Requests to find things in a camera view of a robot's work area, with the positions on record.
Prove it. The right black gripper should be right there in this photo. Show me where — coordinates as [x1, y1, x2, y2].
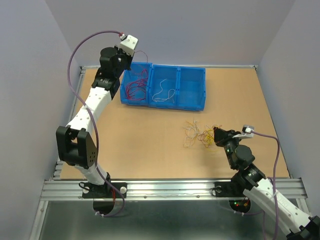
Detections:
[213, 126, 242, 169]

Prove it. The wire bundle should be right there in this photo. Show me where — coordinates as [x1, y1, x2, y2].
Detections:
[182, 118, 223, 154]

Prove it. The dark red wire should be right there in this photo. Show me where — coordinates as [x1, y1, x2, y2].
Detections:
[124, 68, 151, 101]

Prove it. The white wire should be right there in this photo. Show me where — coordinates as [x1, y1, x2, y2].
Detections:
[151, 77, 177, 104]

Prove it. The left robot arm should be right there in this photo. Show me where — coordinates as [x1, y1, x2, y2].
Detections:
[56, 45, 135, 197]

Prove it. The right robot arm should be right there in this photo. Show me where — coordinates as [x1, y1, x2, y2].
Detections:
[213, 125, 320, 240]

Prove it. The left blue bin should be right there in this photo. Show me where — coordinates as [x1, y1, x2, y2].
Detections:
[120, 62, 153, 106]

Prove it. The blue bin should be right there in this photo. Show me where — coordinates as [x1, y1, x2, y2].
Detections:
[148, 64, 179, 110]
[177, 66, 206, 112]
[120, 62, 153, 106]

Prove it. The middle blue bin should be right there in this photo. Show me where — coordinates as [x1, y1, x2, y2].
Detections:
[148, 64, 179, 110]

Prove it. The right blue bin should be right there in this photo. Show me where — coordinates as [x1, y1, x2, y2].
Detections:
[177, 66, 206, 112]

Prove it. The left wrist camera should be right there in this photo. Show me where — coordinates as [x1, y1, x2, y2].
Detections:
[118, 34, 139, 57]

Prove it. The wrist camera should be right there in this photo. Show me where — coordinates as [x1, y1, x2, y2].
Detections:
[118, 34, 139, 57]
[233, 124, 255, 140]

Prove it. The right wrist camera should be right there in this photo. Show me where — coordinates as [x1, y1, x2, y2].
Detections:
[233, 124, 255, 140]

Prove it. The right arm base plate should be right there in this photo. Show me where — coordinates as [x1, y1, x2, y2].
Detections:
[211, 181, 249, 198]

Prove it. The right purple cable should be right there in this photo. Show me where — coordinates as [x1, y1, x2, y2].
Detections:
[251, 131, 281, 240]

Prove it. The purple cable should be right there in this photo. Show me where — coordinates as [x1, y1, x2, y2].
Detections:
[251, 131, 281, 240]
[67, 30, 125, 218]

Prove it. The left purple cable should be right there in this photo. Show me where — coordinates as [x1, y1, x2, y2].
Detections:
[67, 30, 125, 218]

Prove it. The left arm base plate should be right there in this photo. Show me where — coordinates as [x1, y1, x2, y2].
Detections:
[78, 181, 127, 199]

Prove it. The aluminium front rail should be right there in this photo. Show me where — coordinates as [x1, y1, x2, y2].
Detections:
[40, 178, 308, 202]

